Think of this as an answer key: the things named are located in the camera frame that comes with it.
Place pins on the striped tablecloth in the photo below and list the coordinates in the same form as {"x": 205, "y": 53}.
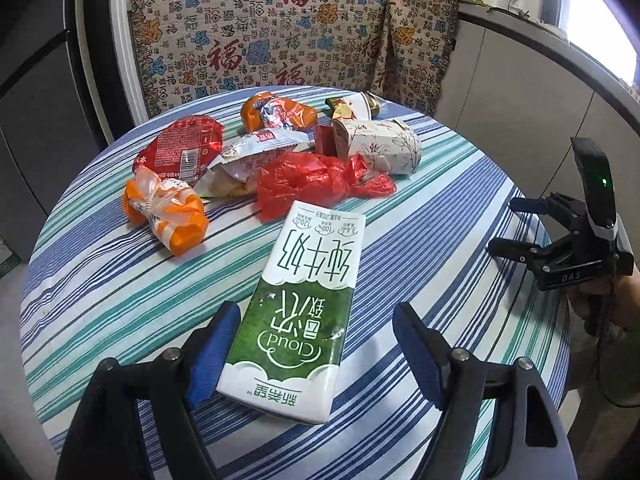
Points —
{"x": 450, "y": 220}

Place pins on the person's beige trousers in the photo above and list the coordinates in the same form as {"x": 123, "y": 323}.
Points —
{"x": 610, "y": 400}

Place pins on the small red packet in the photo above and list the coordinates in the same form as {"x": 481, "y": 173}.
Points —
{"x": 324, "y": 139}

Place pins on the person's right hand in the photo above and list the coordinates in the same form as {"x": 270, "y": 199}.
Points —
{"x": 625, "y": 305}

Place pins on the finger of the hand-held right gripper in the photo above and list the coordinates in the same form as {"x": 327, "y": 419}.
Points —
{"x": 565, "y": 207}
{"x": 515, "y": 250}

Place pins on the white snack wrapper red label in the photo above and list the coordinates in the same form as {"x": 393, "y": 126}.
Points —
{"x": 250, "y": 155}

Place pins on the orange snack wrapper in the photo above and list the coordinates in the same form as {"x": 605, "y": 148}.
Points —
{"x": 175, "y": 215}

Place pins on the printed blanket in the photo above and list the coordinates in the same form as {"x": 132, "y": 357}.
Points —
{"x": 240, "y": 35}

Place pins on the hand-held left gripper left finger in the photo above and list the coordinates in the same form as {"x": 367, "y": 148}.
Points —
{"x": 215, "y": 355}

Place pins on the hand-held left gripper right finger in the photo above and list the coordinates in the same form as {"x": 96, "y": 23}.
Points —
{"x": 420, "y": 355}

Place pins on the crushed orange soda can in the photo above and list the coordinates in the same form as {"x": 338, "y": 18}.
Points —
{"x": 295, "y": 112}

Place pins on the floral paper cup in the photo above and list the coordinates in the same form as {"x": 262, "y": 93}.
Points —
{"x": 380, "y": 145}

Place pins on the red plastic bag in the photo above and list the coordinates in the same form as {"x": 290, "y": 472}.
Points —
{"x": 300, "y": 180}

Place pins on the white kitchen counter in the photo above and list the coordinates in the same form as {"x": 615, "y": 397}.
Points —
{"x": 525, "y": 90}

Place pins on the green white milk carton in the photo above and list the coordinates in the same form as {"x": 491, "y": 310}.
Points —
{"x": 295, "y": 310}

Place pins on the small plastic pudding cup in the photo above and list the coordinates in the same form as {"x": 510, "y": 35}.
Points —
{"x": 366, "y": 105}

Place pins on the white red yellow wrapper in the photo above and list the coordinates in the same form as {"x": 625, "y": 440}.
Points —
{"x": 340, "y": 106}

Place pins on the grey refrigerator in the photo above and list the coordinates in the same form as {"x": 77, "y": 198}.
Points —
{"x": 40, "y": 110}

